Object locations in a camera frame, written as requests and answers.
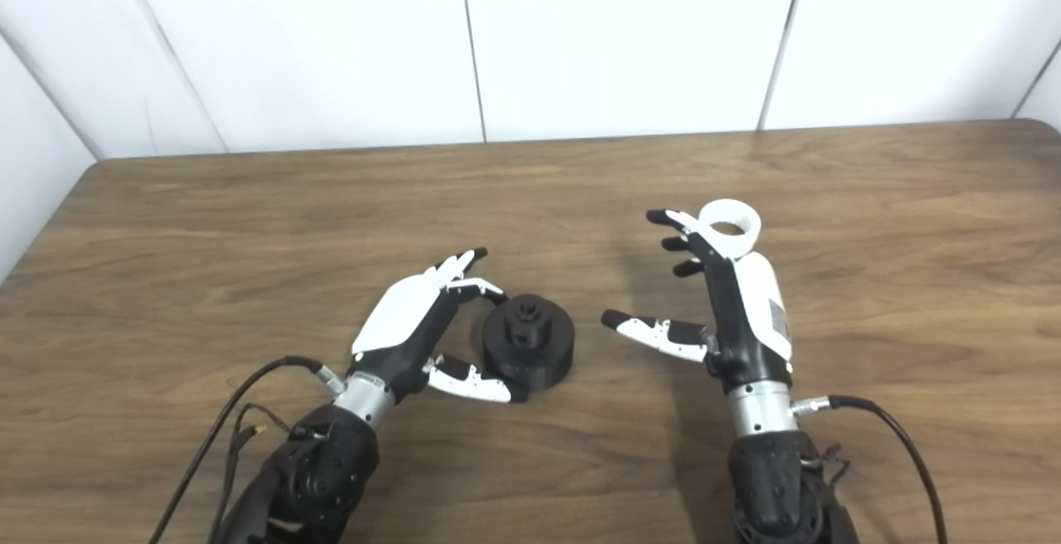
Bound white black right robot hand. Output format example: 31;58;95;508
601;209;794;392

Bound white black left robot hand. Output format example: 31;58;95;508
344;247;531;406

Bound white plastic ring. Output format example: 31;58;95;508
698;199;763;261

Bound round black plastic part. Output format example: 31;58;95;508
482;295;575;392

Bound thin right arm wires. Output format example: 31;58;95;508
799;442;853;488

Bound thin arm wires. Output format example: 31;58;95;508
211;403;322;544
799;442;853;488

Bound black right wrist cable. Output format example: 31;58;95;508
791;395;949;544

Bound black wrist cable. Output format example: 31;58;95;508
149;356;348;544
791;395;949;544

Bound thin left arm wires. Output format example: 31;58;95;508
211;403;322;544

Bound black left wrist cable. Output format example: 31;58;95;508
149;356;348;544

